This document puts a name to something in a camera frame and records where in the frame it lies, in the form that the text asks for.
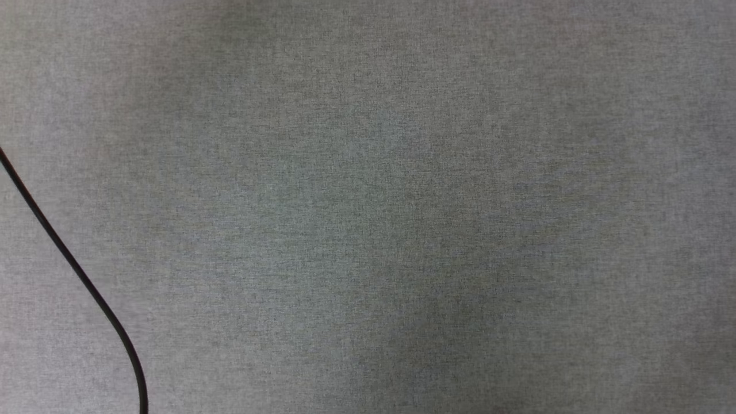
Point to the grey fabric sofa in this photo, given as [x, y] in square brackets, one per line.
[402, 218]

